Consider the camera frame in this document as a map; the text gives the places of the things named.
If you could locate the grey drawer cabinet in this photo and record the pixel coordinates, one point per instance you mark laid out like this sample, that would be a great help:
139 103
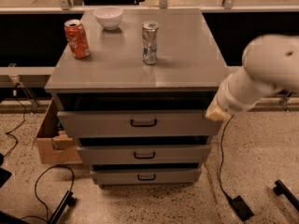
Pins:
188 71

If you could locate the black stand leg left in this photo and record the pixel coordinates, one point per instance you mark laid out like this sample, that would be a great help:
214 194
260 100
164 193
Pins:
67 200

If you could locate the metal rail bracket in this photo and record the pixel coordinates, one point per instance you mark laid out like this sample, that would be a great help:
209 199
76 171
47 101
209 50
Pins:
16 79
283 101

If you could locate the orange soda can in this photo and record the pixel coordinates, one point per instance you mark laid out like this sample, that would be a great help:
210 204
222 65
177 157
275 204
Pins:
76 38

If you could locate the grey top drawer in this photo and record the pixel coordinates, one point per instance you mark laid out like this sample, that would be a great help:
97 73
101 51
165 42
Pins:
96 124

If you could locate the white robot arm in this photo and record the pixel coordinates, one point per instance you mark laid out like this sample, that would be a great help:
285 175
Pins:
270 63

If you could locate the black stand leg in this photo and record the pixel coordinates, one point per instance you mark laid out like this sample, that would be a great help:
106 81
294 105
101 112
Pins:
67 200
281 189

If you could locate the metal rail bracket left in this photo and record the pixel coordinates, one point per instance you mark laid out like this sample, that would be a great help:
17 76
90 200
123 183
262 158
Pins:
16 79

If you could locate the crushed silver can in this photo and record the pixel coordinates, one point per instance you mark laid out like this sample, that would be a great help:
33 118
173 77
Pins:
149 37

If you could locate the grey drawer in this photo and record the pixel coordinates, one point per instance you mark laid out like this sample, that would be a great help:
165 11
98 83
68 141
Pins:
96 124
114 155
143 177

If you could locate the black stand leg right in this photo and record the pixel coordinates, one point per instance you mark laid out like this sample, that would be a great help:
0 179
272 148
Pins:
281 189

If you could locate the grey middle drawer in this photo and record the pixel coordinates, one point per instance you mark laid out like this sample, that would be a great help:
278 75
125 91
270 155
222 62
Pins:
114 155

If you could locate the brown cardboard box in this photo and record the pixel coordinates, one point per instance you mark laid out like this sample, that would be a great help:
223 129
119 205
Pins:
53 144

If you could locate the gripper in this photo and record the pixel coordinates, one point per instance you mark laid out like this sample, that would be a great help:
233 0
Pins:
226 103

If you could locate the metal rail bracket right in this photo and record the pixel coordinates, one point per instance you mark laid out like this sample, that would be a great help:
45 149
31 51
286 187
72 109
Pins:
283 101

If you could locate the black power adapter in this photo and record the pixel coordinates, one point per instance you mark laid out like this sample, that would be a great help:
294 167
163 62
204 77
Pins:
241 208

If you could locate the grey bottom drawer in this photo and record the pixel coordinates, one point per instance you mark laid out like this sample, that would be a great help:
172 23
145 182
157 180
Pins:
143 177

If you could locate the white bowl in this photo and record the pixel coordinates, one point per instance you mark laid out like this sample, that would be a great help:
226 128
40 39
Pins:
108 17

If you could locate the black top drawer handle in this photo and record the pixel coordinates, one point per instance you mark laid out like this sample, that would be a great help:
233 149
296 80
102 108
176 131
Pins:
143 123

